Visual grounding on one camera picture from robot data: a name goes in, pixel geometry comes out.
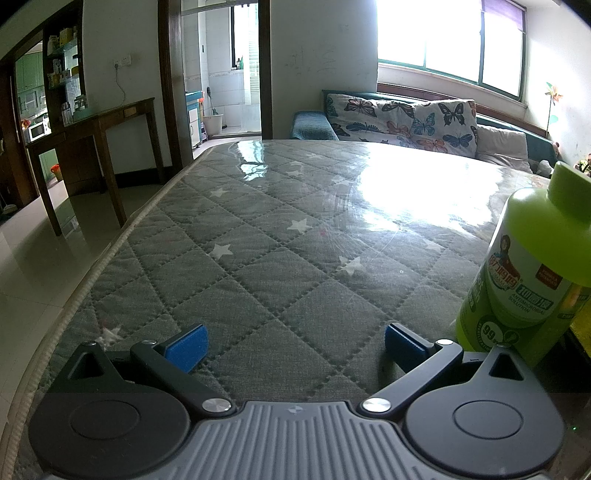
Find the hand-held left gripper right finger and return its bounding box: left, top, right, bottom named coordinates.
left=358, top=323, right=539, bottom=420

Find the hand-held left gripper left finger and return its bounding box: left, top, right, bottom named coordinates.
left=61, top=323, right=236, bottom=420

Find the green plastic bottle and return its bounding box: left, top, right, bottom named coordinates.
left=455, top=161, right=591, bottom=368

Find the white pillow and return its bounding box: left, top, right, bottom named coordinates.
left=475, top=124, right=536, bottom=174

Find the butterfly print cushion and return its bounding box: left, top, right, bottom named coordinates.
left=324, top=93, right=419, bottom=148
left=411, top=99, right=479, bottom=158

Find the blue white cabinet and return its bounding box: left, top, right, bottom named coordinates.
left=185, top=92, right=206, bottom=149

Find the blue sofa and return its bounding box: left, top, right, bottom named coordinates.
left=291, top=90, right=565, bottom=178

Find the dark wooden side table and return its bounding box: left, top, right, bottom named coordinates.
left=25, top=98, right=168, bottom=237

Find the colourful pinwheel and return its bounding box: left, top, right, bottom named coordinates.
left=544, top=82, right=565, bottom=139

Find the green framed window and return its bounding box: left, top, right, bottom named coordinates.
left=376, top=0, right=528, bottom=103

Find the wooden display cabinet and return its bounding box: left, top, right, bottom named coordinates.
left=41, top=0, right=89, bottom=131

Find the purple curtain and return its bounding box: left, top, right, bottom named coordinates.
left=482, top=0, right=528, bottom=32

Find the dark wooden door frame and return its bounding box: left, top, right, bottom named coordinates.
left=158, top=0, right=273, bottom=163

